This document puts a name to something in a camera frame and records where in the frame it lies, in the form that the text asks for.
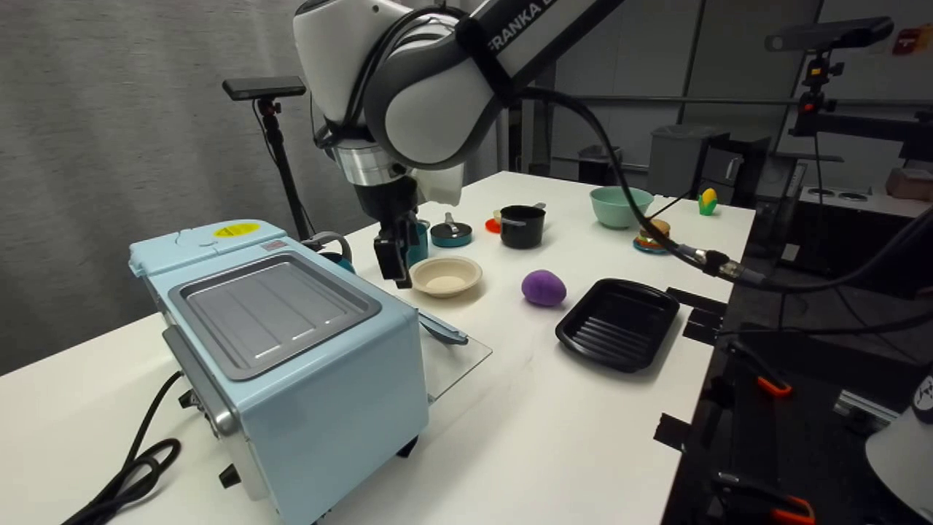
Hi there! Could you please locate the yellow green toy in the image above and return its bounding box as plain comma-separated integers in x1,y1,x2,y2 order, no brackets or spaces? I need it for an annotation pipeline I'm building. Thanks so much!
693,183,723,218

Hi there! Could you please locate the light blue toaster oven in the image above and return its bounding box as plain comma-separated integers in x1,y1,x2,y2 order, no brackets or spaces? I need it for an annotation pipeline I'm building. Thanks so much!
126,216,432,525

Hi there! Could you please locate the black saucepan grey handle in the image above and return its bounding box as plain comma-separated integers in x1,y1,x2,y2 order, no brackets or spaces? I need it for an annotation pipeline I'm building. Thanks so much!
496,197,551,251

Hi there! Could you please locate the beige bowl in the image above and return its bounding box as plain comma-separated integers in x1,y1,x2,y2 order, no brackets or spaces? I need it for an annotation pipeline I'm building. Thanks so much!
406,253,483,302

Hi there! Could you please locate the black clamp orange tip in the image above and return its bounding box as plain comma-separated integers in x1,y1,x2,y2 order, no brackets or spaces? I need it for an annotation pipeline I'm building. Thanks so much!
712,470,818,525
712,337,796,402

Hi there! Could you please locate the black box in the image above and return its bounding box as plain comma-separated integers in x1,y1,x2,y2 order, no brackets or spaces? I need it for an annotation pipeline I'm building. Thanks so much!
576,142,627,186

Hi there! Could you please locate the teal lidded pan grey handle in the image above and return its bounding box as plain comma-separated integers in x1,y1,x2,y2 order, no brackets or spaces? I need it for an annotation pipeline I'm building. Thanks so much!
427,209,476,251

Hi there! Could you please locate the black camera on tripod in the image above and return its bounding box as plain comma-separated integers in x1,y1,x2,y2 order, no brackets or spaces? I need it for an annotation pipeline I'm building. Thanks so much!
218,76,308,104

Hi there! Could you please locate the grey curtain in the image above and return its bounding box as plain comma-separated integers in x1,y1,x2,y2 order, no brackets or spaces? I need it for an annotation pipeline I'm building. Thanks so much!
0,0,390,375

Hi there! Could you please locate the mint green bowl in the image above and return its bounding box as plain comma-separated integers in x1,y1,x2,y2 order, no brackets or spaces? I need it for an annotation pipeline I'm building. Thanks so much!
585,183,656,232

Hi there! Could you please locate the black camera on clamp arm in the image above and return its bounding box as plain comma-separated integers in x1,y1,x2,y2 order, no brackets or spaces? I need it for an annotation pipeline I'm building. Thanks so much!
760,15,898,54

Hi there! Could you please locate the black oven power cable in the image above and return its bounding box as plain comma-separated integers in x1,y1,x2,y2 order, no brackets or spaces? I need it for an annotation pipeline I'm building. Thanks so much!
60,367,197,525

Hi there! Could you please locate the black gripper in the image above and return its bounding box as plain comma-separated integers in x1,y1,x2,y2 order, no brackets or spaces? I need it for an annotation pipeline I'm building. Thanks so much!
353,177,422,291

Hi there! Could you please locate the black tape strip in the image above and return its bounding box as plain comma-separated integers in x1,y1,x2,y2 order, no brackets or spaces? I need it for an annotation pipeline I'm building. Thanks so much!
652,412,693,451
665,286,729,343

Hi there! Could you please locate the black robot cable conduit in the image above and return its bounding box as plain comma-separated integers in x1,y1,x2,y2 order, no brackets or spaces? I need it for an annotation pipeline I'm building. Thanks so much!
519,84,933,298

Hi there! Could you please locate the grey dome-shaped object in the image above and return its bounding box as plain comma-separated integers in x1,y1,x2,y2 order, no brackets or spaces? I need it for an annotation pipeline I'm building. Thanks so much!
862,372,933,525

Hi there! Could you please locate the black tripod stand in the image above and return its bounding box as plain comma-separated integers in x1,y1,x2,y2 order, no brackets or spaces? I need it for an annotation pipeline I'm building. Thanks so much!
254,97,320,244

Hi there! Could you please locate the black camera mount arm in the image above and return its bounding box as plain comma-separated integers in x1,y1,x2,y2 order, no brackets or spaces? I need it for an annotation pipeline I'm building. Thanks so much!
783,47,933,139

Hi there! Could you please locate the black baking tray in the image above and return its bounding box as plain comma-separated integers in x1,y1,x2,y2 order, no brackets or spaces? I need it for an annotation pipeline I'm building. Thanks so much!
551,278,683,375

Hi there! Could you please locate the purple ball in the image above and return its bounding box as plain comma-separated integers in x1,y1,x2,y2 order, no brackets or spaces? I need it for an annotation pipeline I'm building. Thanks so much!
519,267,569,313

